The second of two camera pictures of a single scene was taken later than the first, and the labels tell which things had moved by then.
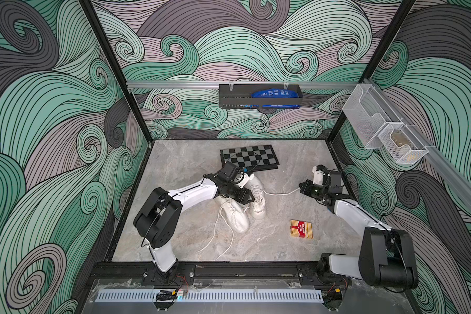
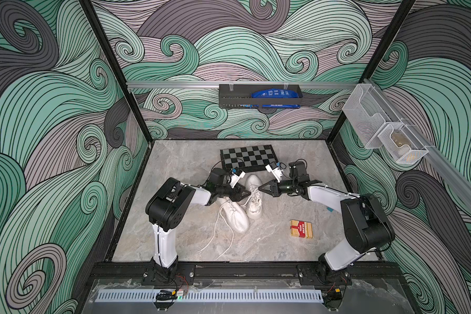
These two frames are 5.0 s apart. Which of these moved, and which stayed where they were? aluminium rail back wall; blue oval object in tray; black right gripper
Moved: black right gripper
Stayed: blue oval object in tray; aluminium rail back wall
